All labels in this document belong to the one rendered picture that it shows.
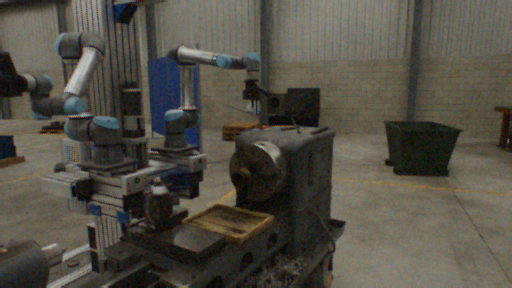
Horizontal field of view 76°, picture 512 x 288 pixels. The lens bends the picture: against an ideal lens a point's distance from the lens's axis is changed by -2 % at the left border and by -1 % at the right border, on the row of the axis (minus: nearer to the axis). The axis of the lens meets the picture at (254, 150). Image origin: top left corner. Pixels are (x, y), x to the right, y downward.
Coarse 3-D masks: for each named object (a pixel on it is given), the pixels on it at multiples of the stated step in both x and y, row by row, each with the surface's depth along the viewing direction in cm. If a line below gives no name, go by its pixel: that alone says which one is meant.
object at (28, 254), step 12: (12, 240) 87; (24, 240) 86; (0, 252) 80; (12, 252) 81; (24, 252) 82; (36, 252) 83; (48, 252) 89; (60, 252) 91; (0, 264) 77; (12, 264) 79; (24, 264) 80; (36, 264) 82; (48, 264) 88; (0, 276) 76; (12, 276) 78; (24, 276) 80; (36, 276) 82; (48, 276) 85
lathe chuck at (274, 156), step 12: (252, 144) 176; (264, 144) 179; (252, 156) 176; (264, 156) 172; (276, 156) 174; (252, 168) 187; (264, 168) 174; (276, 168) 170; (276, 180) 171; (252, 192) 180; (264, 192) 176
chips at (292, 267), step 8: (264, 264) 184; (272, 264) 188; (280, 264) 181; (288, 264) 185; (296, 264) 184; (304, 264) 184; (256, 272) 176; (264, 272) 171; (272, 272) 176; (280, 272) 170; (288, 272) 171; (296, 272) 178; (248, 280) 167; (256, 280) 171; (264, 280) 171; (272, 280) 161; (280, 280) 165; (288, 280) 167
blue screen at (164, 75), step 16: (160, 64) 858; (176, 64) 745; (160, 80) 873; (176, 80) 756; (160, 96) 888; (176, 96) 768; (160, 112) 905; (160, 128) 921; (192, 128) 695; (192, 144) 706
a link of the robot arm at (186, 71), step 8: (192, 48) 212; (184, 64) 210; (192, 64) 212; (184, 72) 213; (192, 72) 215; (184, 80) 214; (192, 80) 216; (184, 88) 215; (192, 88) 217; (184, 96) 216; (192, 96) 218; (184, 104) 217; (192, 104) 219; (192, 112) 218; (192, 120) 218
